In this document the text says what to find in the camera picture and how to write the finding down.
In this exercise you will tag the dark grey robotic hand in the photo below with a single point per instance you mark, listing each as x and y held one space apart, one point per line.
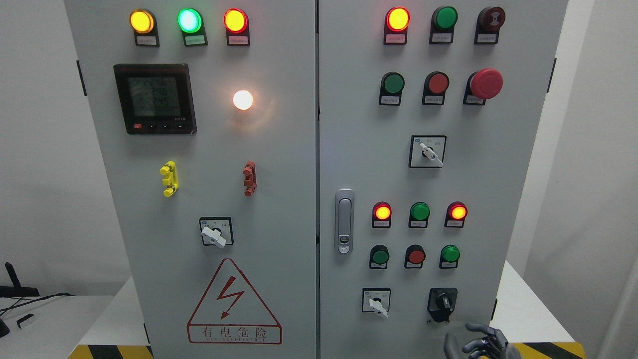
493 345

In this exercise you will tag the black rotary knob switch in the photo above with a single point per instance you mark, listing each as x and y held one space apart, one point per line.
441 303

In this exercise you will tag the green lamp bottom right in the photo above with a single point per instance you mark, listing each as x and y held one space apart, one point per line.
449 257

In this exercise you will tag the red push button lower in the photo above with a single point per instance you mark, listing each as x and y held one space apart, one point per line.
414 257

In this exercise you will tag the red push button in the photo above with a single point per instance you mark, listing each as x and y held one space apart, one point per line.
414 257
435 87

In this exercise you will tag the red lamp lower right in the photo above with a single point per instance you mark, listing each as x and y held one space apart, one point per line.
455 215

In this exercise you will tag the green push button lower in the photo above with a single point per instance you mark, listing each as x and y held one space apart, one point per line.
379 257

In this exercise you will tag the green push button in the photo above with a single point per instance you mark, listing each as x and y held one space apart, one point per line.
391 87
379 257

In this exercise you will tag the green lamp lower middle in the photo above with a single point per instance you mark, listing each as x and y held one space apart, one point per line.
419 215

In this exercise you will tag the red lit lamp lower left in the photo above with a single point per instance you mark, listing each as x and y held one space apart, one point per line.
382 215

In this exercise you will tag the red lit lamp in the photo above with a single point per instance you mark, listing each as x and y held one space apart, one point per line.
397 21
382 215

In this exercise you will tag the grey right cabinet door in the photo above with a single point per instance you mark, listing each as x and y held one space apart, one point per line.
365 146

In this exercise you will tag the grey cabinet door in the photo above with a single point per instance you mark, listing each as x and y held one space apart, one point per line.
274 229
365 146

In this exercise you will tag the red emergency stop button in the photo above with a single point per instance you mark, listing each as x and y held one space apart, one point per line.
483 85

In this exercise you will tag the red electric warning sticker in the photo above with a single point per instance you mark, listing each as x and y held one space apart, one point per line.
230 311

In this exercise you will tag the red push button upper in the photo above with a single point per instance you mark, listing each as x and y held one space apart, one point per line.
435 87

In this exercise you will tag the green push button upper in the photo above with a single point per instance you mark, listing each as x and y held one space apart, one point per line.
391 87

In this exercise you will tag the red terminal connector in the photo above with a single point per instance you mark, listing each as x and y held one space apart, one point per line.
250 178

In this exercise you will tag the dark red buzzer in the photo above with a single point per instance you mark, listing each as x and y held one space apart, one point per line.
489 22

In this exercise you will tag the green lamp top right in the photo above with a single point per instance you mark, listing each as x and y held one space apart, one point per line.
443 23

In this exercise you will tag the red lit lamp top right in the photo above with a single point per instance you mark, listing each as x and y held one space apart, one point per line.
397 21

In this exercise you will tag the white glowing lamp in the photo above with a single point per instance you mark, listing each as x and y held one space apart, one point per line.
243 99

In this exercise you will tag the yellow terminal connector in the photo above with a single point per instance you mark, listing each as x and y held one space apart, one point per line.
169 178

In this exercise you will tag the grey left cabinet door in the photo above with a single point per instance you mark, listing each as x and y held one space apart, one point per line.
274 229

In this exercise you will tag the red lit lamp left door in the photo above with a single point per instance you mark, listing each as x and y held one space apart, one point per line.
237 27

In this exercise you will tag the black digital power meter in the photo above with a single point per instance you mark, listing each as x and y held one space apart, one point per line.
156 99

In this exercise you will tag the green lit indicator lamp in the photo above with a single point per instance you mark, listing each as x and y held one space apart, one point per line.
192 28

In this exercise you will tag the yellow indicator lamp top left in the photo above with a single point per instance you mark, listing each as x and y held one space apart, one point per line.
144 24

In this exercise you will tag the small white black dongle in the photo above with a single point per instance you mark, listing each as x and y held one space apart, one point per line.
25 320

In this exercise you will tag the black device on desk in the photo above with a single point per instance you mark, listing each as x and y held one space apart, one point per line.
17 289

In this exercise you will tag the white selector switch lower right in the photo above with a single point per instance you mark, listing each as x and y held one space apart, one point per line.
377 301

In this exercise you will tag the white selector switch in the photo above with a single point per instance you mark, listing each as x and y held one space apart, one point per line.
377 301
427 151

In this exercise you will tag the silver door handle lock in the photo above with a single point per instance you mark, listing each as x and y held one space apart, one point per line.
343 225

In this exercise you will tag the white selector switch upper right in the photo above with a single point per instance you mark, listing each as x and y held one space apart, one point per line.
427 151

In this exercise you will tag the white selector switch left door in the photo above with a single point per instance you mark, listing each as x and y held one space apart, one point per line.
216 231

